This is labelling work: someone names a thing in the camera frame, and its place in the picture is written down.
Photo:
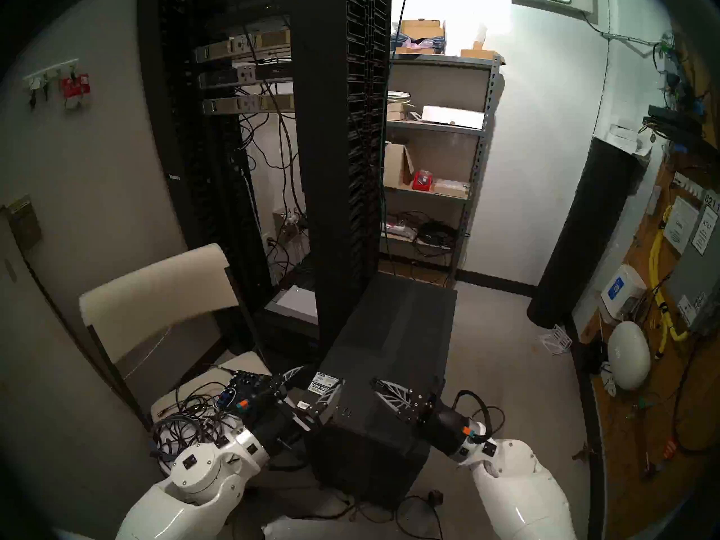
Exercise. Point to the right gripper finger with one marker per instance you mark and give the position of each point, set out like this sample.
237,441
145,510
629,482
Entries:
439,388
419,409

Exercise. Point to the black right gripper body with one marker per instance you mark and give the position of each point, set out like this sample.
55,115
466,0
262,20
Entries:
453,432

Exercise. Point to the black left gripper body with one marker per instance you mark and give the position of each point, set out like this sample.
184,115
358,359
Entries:
284,426

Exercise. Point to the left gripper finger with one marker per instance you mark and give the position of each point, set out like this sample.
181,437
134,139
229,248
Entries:
287,384
323,406

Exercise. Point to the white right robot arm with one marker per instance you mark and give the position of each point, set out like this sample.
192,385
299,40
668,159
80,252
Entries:
523,488

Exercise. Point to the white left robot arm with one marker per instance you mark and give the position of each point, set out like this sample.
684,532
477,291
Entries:
191,482

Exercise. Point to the black workstation tower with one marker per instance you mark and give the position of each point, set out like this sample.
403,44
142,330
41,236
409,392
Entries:
394,319

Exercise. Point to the black blue audio mixer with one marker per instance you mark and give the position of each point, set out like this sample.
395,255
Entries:
247,378

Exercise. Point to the silver flat device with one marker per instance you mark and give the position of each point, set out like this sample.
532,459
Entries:
292,305

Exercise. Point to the white plastic package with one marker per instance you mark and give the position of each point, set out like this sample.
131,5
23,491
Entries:
398,229

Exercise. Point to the white power strip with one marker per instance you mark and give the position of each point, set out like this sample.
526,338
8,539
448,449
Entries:
608,378

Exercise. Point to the cream folding chair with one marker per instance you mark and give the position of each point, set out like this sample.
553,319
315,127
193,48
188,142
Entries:
152,286

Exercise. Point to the white egg-shaped device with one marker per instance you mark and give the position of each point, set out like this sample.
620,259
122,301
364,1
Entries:
629,356

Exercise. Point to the flat tan box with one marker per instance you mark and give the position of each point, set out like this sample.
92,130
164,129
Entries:
450,188

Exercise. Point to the white router blue label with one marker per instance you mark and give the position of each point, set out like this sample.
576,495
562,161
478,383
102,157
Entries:
621,291

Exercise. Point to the small red bin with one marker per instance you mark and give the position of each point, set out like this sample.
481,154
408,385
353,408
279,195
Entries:
423,181

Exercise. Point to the tall black cylinder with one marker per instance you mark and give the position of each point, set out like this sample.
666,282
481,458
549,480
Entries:
585,235

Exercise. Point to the red round tag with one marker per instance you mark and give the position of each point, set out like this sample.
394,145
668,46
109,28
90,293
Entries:
670,448

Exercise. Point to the open cardboard box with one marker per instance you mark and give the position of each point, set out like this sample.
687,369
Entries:
394,165

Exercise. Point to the black server rack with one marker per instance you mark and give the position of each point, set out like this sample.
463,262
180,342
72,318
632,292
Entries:
337,151

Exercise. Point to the leaning grey board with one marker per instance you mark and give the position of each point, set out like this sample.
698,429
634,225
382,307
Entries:
45,376

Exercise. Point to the grey metal shelf unit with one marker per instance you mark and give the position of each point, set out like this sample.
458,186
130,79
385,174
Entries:
433,126

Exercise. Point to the white flat box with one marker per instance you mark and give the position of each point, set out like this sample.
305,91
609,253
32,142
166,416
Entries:
453,117

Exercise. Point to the small cardboard box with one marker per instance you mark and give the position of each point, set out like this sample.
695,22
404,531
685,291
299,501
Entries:
396,112

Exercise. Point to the grey utility box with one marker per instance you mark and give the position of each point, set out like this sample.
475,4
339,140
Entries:
700,286

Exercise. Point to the white paper notice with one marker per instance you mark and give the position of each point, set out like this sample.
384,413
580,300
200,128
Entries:
680,224

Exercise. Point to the dark rack server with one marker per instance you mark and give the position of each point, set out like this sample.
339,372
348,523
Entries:
242,76

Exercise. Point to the small white box stack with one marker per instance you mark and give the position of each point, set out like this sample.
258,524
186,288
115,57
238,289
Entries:
629,138

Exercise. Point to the low flat cardboard box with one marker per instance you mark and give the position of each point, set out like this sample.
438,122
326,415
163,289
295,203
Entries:
478,54

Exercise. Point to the pink plastic bag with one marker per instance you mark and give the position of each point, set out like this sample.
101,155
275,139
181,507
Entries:
416,45

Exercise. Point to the brown cardboard box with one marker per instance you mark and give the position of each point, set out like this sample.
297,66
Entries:
422,30

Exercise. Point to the dark hanging key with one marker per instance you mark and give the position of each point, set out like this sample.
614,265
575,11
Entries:
32,96
45,90

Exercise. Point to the grey wall outlet box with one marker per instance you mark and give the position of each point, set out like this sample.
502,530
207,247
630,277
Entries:
288,221

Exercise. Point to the gold-faced rack switch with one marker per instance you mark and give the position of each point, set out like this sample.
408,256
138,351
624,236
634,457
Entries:
242,45
247,104

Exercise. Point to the beige wall box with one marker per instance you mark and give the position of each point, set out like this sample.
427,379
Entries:
23,223

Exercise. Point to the black wall-mounted device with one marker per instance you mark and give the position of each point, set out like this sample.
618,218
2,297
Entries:
675,122

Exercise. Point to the white key hook rail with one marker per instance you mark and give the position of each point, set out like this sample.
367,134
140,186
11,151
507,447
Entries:
50,71

